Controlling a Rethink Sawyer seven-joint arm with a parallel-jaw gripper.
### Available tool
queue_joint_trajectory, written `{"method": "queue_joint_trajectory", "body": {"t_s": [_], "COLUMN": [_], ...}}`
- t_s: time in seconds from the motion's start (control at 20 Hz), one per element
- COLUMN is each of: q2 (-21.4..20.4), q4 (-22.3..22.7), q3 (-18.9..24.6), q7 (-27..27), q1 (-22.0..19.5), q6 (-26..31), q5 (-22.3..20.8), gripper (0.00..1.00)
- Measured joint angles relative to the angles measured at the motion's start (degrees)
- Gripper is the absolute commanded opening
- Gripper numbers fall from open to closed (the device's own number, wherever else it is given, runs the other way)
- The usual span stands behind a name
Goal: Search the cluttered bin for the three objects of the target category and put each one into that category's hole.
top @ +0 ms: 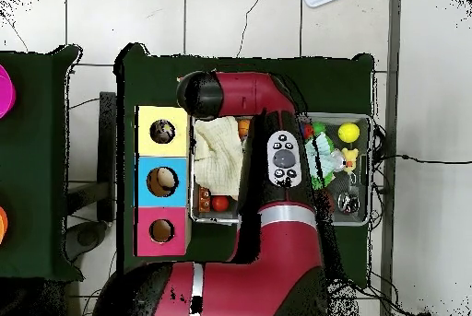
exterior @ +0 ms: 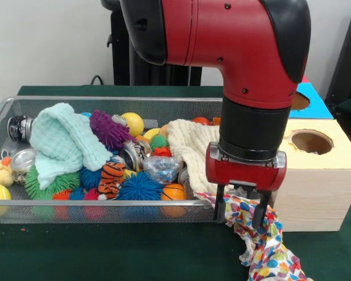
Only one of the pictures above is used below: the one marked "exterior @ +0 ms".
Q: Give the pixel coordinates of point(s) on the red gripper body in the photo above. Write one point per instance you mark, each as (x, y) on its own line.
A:
(242, 172)

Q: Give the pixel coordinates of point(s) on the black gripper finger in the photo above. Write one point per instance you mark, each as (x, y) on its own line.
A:
(220, 205)
(260, 210)

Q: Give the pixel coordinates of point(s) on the colourful printed cloth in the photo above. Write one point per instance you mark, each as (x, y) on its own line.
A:
(269, 251)
(320, 152)

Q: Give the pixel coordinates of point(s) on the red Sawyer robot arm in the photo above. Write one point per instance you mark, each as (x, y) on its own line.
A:
(237, 44)

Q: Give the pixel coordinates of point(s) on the wooden box with three holes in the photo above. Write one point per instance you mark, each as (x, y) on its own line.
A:
(316, 202)

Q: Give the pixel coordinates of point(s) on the small orange basketball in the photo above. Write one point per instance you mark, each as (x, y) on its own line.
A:
(173, 192)

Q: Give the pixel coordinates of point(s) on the cream knitted cloth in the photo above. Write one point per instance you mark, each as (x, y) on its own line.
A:
(193, 146)

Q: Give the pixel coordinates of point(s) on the blue spiky ball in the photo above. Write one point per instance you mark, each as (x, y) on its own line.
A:
(140, 187)

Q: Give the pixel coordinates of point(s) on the tiger plush toy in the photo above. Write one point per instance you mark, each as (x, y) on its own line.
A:
(112, 175)

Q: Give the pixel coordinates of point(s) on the purple spiky toy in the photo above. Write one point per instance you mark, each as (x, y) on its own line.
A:
(111, 128)

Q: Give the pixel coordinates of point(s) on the green spiky ball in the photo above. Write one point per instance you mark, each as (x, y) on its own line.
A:
(67, 181)

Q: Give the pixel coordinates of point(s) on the mint green cloth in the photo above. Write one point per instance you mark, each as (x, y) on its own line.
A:
(61, 140)

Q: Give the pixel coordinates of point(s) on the yellow plush duck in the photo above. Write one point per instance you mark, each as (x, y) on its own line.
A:
(1, 172)

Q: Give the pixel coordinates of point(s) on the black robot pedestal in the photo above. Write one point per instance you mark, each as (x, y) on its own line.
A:
(120, 58)

